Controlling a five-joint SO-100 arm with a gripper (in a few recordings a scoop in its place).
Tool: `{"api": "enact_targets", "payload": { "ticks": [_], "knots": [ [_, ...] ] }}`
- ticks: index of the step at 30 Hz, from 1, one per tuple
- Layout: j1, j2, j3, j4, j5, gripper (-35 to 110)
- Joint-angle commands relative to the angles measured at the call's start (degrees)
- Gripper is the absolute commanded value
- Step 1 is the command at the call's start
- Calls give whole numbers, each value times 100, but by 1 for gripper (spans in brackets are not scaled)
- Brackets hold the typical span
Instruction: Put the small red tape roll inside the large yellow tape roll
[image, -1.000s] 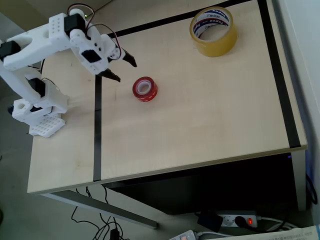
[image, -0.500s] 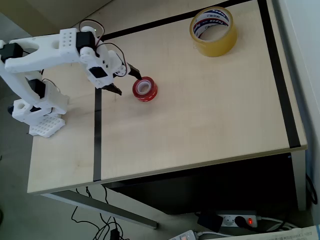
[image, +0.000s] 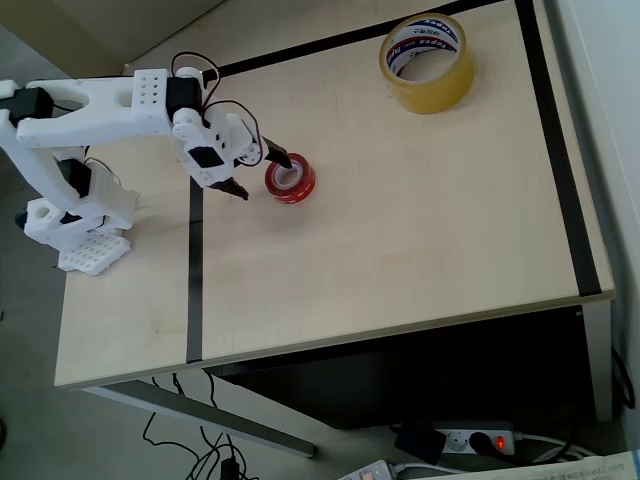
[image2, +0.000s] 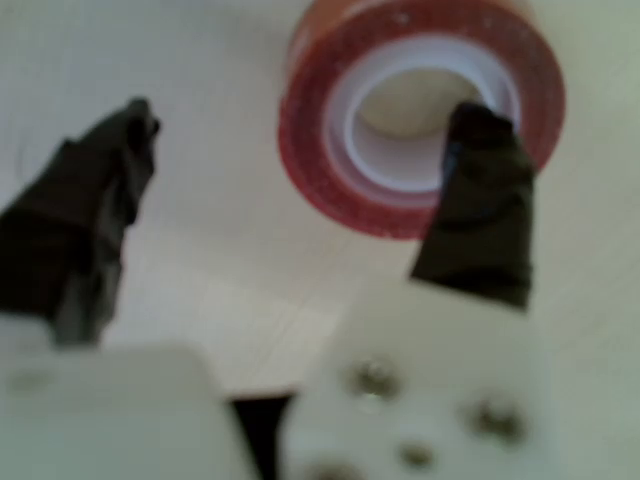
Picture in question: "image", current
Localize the grey table leg post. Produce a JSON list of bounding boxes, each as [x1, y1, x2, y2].
[[581, 298, 615, 424]]

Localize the black power adapter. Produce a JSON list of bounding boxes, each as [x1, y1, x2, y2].
[[394, 424, 448, 464]]

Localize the red tape roll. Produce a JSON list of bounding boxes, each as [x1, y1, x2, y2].
[[263, 152, 317, 207]]

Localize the black round plug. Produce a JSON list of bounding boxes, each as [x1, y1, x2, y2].
[[468, 431, 495, 457]]

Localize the yellow tape roll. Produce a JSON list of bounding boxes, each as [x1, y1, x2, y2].
[[378, 13, 476, 115]]

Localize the white printed paper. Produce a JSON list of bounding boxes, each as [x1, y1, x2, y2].
[[462, 448, 640, 480]]

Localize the grey table leg bar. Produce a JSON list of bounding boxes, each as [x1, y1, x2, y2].
[[82, 378, 317, 459]]

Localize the white power strip red switch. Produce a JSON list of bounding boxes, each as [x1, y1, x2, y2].
[[432, 422, 517, 457]]

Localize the light wooden panel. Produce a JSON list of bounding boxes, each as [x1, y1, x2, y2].
[[0, 0, 229, 81]]

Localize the white power cable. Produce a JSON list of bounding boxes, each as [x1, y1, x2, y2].
[[389, 461, 464, 476]]

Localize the white power strip orange switch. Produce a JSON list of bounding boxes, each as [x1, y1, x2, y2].
[[337, 459, 397, 480]]

